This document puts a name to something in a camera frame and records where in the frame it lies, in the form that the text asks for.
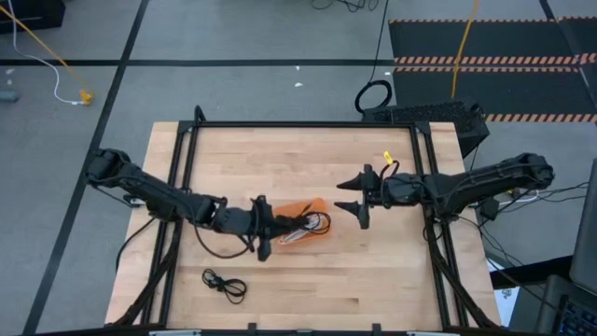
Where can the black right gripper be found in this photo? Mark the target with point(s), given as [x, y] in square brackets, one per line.
[401, 189]

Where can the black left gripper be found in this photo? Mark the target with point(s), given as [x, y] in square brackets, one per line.
[238, 220]

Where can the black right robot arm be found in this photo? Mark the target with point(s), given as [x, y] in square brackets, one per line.
[490, 179]

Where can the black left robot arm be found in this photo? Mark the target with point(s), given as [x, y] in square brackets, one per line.
[154, 196]

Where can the orange translucent plastic bin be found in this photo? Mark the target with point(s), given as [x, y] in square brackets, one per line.
[291, 210]

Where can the white printed sheet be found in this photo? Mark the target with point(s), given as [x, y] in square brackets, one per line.
[506, 305]

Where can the black hazard striped floor mat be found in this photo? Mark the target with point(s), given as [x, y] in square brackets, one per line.
[513, 42]

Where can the black monitor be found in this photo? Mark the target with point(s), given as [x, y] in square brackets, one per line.
[587, 233]

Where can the black keyboard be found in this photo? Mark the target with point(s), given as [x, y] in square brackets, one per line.
[578, 322]

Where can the grey floor object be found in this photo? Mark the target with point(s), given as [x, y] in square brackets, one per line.
[8, 96]

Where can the black floor box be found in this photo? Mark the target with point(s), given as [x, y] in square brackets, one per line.
[28, 14]

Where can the black aluminium table frame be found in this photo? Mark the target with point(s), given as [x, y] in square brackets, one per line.
[303, 124]

